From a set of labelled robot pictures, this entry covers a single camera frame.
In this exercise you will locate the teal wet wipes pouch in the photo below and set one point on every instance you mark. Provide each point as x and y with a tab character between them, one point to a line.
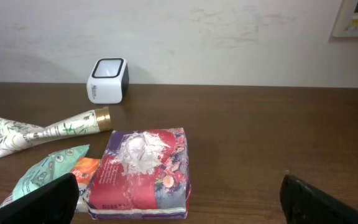
48	169

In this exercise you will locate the orange pocket tissue pack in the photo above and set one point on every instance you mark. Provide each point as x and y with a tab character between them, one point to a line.
84	171

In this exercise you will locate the red purple tissue pack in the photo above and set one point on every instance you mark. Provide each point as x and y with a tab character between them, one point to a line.
143	174

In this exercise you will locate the white bamboo print tube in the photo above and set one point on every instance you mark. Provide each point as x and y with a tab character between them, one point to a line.
16	136

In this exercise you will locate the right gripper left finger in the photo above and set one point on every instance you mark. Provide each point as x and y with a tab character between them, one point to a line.
52	203

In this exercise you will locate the wall control panel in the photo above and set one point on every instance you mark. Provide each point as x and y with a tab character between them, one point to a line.
346	24

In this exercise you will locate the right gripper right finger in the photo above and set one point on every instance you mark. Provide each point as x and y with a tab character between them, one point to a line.
303	203

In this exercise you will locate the white barcode scanner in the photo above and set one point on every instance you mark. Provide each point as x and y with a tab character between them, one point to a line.
108	81

